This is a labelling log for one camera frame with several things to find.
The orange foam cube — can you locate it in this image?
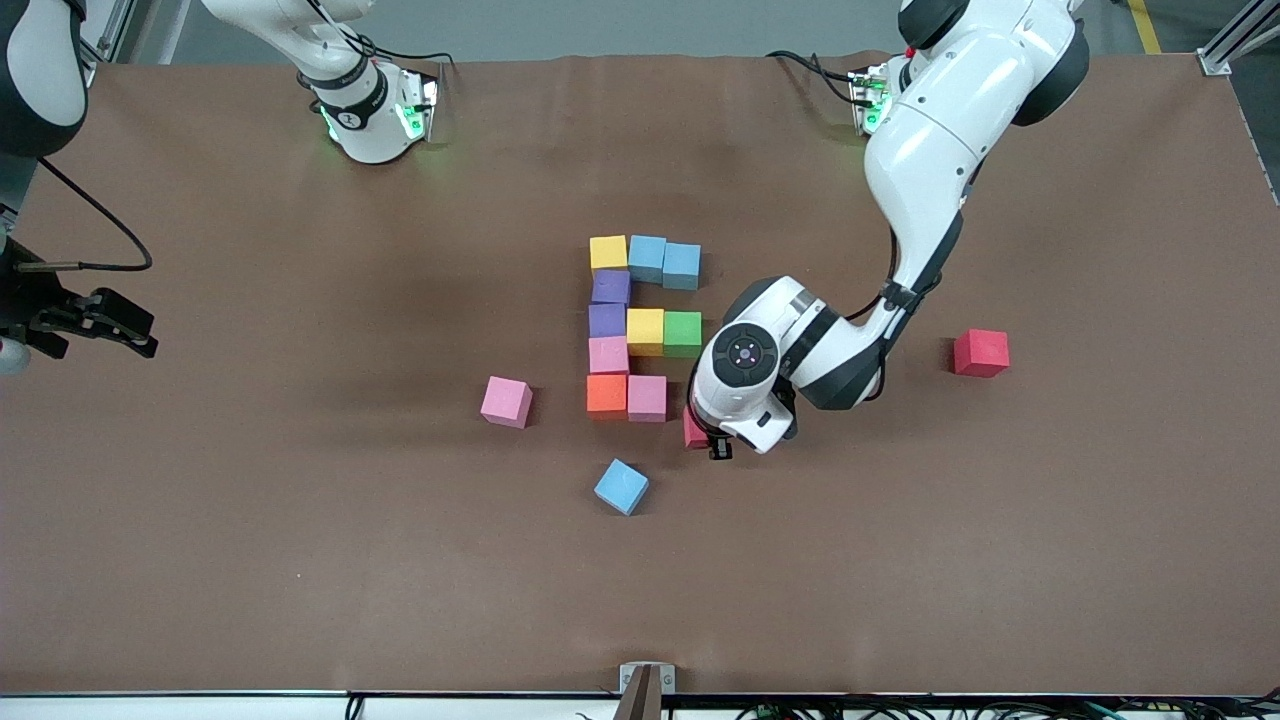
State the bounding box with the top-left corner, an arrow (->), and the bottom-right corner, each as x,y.
586,373 -> 630,420

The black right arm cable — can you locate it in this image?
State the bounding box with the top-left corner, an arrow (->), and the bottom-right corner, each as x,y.
15,158 -> 154,274

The grey metal bracket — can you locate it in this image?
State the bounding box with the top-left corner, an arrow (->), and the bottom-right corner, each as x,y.
619,662 -> 677,720

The blue foam cube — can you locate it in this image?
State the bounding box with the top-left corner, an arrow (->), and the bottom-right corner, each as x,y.
628,235 -> 668,284
663,243 -> 703,292
593,458 -> 651,517

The green foam cube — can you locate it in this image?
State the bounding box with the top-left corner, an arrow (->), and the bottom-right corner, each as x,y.
663,311 -> 703,360

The aluminium frame profile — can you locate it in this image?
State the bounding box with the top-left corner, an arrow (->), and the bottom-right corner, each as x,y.
1197,0 -> 1280,78
75,0 -> 136,89

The brown table mat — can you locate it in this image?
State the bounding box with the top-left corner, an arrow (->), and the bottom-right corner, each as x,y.
0,50 -> 1280,698

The black base cable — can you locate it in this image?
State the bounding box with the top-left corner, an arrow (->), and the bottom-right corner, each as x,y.
768,50 -> 863,106

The silver connector box green light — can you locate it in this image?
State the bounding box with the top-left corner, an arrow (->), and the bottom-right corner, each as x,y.
395,75 -> 441,143
848,65 -> 891,136

